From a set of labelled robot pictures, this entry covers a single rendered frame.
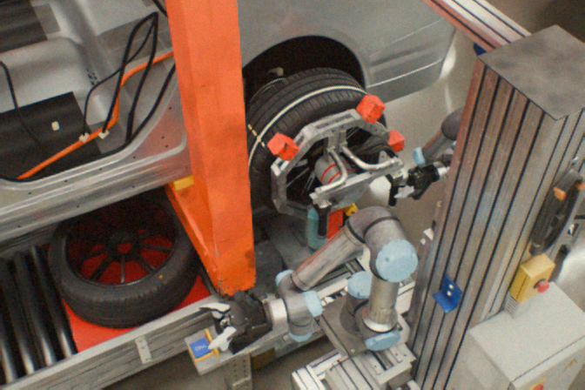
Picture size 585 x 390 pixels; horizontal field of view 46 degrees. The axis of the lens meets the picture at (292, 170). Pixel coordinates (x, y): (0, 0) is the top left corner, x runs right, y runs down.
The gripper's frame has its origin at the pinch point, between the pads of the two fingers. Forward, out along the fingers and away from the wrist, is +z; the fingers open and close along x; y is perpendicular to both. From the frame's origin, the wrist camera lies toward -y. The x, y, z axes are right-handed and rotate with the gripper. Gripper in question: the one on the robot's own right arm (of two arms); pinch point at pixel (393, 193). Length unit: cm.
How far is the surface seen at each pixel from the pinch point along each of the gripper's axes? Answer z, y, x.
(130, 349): 120, -50, -13
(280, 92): 29, 33, -45
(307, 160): 24.1, 3.0, -31.0
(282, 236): 31, -60, -43
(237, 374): 82, -62, 13
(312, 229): 33.1, -16.0, -10.1
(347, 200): 18.8, -0.6, -6.0
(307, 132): 28.9, 28.4, -23.2
